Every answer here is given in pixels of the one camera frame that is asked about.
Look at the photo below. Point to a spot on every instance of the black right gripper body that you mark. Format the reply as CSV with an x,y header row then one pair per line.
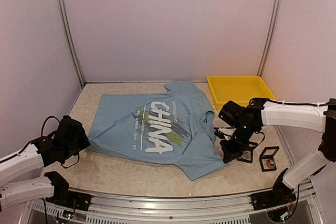
x,y
239,143

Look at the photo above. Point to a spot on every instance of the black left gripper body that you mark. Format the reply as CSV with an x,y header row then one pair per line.
x,y
75,147

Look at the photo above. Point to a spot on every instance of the black brooch display box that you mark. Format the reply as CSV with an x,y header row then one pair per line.
x,y
247,155

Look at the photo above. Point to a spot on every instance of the light blue printed t-shirt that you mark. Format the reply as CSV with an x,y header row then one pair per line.
x,y
171,128

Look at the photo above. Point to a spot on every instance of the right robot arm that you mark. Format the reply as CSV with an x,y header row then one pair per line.
x,y
246,121

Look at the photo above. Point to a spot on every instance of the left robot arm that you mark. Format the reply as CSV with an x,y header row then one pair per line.
x,y
67,141

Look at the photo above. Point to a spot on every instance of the black box with orange brooch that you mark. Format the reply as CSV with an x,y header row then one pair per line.
x,y
266,159

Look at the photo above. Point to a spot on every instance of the yellow plastic tray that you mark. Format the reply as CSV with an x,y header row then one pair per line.
x,y
239,89

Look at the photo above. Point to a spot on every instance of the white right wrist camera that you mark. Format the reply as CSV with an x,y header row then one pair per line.
x,y
219,132

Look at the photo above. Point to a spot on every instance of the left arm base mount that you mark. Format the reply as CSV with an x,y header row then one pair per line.
x,y
74,200

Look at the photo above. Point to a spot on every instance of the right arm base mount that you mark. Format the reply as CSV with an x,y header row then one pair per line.
x,y
269,199

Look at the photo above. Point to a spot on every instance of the aluminium front rail frame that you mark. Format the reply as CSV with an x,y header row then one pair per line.
x,y
112,208

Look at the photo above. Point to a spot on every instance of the right aluminium corner post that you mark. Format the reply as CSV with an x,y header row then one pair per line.
x,y
269,37

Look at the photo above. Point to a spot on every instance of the aluminium corner post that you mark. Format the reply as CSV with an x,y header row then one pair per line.
x,y
269,37
70,43

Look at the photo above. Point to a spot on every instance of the left aluminium corner post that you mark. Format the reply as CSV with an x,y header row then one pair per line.
x,y
70,43

